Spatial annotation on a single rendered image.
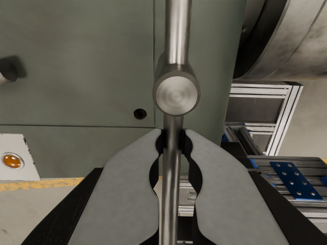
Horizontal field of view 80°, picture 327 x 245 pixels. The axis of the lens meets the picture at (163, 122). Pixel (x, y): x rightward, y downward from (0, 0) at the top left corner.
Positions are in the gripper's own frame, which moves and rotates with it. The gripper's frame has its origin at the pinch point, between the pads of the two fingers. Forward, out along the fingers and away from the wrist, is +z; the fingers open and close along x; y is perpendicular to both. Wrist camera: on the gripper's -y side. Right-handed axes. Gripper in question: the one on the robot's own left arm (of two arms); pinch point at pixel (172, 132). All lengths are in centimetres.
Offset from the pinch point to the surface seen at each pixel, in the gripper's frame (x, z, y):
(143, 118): -3.0, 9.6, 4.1
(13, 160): -19.8, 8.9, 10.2
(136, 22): -3.2, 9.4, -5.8
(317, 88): 114, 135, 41
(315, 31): 15.2, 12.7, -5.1
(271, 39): 11.1, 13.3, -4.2
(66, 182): -100, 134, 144
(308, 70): 18.8, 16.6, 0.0
